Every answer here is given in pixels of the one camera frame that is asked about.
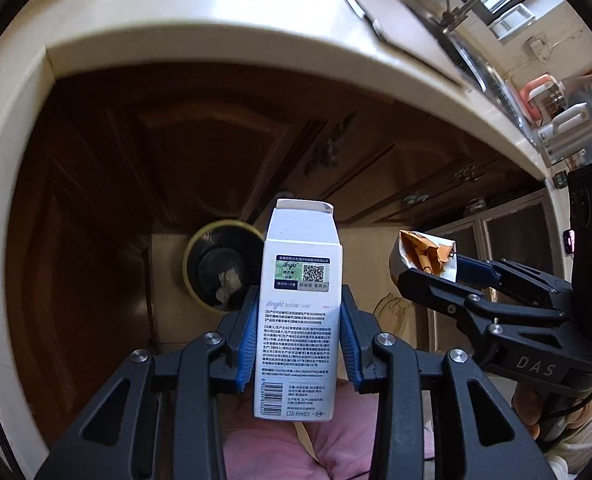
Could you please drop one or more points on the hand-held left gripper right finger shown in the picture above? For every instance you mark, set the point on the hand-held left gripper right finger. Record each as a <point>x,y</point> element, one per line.
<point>348,345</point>

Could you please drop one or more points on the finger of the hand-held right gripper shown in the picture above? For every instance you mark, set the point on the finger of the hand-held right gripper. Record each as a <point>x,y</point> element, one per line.
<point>426,285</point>
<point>476,270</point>

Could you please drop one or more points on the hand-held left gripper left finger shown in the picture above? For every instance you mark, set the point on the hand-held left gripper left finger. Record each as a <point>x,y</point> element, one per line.
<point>246,340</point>

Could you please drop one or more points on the orange white packet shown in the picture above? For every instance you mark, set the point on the orange white packet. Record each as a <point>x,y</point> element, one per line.
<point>421,252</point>

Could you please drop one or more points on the white printed carton box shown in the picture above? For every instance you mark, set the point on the white printed carton box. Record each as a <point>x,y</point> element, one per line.
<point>296,310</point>

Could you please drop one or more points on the yellow rimmed waste bin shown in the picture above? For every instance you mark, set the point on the yellow rimmed waste bin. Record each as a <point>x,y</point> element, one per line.
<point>201,260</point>

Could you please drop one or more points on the person's right forearm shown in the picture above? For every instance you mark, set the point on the person's right forearm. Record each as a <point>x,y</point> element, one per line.
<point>586,447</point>

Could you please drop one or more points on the person's right hand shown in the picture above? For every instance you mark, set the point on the person's right hand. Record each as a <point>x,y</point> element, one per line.
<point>526,410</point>

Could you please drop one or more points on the yellow slipper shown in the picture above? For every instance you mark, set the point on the yellow slipper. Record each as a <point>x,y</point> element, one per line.
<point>393,310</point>

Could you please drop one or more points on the glass front cabinet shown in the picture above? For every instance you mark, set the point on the glass front cabinet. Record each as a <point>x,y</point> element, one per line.
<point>516,240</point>

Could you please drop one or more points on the crumpled white wrapper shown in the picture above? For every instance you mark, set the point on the crumpled white wrapper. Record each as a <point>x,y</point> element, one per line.
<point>228,285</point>

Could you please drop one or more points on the small black box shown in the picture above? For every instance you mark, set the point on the small black box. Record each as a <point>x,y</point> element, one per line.
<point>561,180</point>

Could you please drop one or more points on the person's pink trousers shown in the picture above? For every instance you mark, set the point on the person's pink trousers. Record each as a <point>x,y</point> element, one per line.
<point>286,452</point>

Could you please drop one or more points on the brown wooden cabinet front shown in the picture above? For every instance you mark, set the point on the brown wooden cabinet front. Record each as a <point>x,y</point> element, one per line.
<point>401,160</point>

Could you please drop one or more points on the white kettle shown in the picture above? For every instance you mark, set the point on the white kettle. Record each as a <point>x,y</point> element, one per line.
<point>566,130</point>

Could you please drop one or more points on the pink kettle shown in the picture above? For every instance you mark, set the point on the pink kettle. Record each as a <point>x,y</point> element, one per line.
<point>536,92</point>

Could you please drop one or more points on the stainless steel sink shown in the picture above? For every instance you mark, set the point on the stainless steel sink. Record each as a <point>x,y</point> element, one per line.
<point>481,75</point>

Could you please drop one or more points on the white wall socket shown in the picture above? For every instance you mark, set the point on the white wall socket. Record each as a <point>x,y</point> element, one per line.
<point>538,47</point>

